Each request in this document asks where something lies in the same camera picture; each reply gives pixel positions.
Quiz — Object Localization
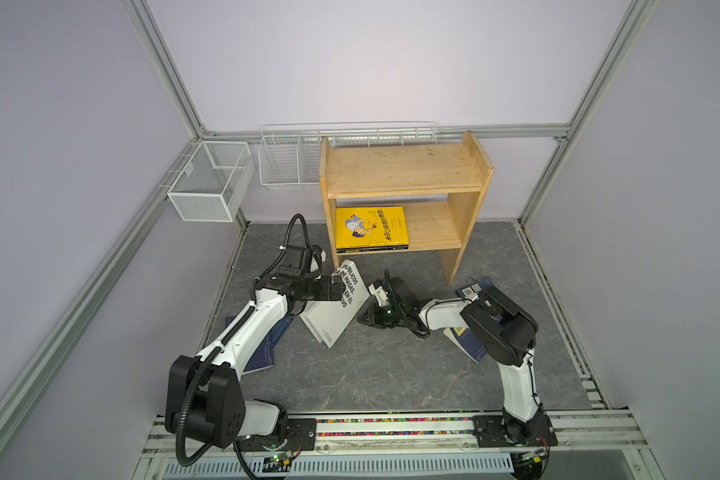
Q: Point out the white book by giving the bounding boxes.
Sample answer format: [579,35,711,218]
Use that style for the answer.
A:
[299,260,370,348]

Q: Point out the blue book with yellow label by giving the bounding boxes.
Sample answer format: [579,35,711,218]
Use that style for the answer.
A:
[443,327,486,363]
[243,325,277,374]

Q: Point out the black book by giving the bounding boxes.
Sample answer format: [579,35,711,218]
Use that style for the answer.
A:
[337,244,409,255]

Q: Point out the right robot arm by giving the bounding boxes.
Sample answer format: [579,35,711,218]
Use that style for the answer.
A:
[355,277,549,445]

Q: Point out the blue book under left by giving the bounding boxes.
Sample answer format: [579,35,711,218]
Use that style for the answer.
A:
[271,315,293,345]

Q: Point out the blue book with barcode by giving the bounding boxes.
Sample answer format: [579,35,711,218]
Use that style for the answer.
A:
[455,276,493,301]

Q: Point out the white mesh basket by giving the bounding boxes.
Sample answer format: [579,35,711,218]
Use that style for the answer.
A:
[168,141,255,223]

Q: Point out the wooden two-tier shelf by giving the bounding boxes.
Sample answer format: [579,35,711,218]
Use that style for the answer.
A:
[318,130,494,283]

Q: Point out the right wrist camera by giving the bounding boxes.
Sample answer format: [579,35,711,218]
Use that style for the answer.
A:
[368,282,391,308]

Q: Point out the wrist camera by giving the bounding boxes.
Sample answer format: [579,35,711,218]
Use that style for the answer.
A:
[368,282,391,308]
[280,245,326,276]

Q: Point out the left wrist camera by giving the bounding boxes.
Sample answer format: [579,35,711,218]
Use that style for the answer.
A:
[280,245,326,276]

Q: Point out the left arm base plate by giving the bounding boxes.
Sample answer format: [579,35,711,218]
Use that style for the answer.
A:
[237,417,317,452]

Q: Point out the aluminium front rail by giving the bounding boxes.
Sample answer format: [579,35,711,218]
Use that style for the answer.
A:
[133,409,665,479]

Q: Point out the white wire rack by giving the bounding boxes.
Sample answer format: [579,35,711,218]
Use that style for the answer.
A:
[258,121,438,189]

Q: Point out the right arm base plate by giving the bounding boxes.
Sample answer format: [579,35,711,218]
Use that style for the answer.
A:
[472,411,558,448]

